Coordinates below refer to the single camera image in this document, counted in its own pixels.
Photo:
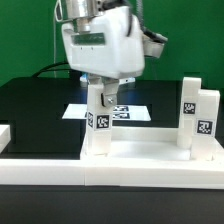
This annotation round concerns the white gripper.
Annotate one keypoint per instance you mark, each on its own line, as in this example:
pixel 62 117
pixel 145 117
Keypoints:
pixel 120 56

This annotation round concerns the white desk tabletop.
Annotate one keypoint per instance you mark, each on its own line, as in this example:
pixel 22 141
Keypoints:
pixel 149 157

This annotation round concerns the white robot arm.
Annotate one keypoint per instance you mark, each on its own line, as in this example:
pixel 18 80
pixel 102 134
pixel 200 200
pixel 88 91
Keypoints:
pixel 81 12

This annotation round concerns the fiducial marker sheet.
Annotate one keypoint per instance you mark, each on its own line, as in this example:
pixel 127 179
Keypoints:
pixel 120 112

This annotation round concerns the white front obstacle bar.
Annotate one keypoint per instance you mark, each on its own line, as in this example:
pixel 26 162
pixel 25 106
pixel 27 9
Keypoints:
pixel 41 171

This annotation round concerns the white left obstacle block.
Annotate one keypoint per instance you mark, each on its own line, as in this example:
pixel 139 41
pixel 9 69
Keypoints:
pixel 5 136

